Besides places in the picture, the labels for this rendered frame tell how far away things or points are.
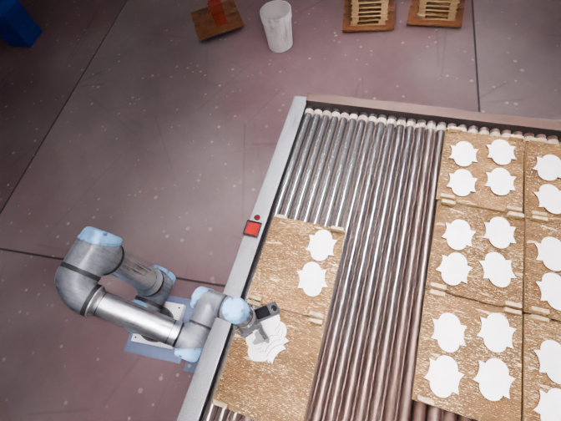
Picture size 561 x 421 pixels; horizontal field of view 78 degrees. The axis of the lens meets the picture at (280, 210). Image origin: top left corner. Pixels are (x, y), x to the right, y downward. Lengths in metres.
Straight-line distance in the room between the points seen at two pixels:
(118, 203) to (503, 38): 3.78
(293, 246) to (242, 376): 0.57
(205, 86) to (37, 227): 1.99
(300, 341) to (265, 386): 0.21
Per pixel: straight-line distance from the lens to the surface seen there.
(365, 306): 1.52
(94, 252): 1.16
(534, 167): 1.96
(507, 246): 1.72
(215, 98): 3.61
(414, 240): 1.64
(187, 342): 1.14
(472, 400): 1.55
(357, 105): 2.00
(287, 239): 1.60
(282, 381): 1.49
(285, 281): 1.54
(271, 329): 1.44
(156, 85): 4.02
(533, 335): 1.65
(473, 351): 1.56
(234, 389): 1.52
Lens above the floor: 2.41
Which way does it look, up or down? 62 degrees down
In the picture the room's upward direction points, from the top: 17 degrees counter-clockwise
